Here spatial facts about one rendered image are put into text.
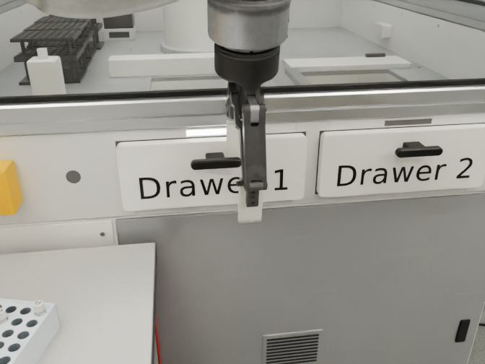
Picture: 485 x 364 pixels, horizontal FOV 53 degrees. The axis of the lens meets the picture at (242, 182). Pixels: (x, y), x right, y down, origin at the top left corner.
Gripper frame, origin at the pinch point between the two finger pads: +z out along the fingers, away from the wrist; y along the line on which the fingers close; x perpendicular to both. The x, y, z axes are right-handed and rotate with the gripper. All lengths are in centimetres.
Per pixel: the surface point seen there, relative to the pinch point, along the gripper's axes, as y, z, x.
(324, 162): 7.7, 3.3, -14.3
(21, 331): -15.9, 7.2, 27.7
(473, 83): 13.1, -6.8, -39.2
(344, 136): 8.6, -1.0, -17.2
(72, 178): 9.2, 4.6, 24.8
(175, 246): 6.4, 18.1, 10.0
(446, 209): 7.1, 15.0, -38.3
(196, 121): 10.7, -3.6, 5.5
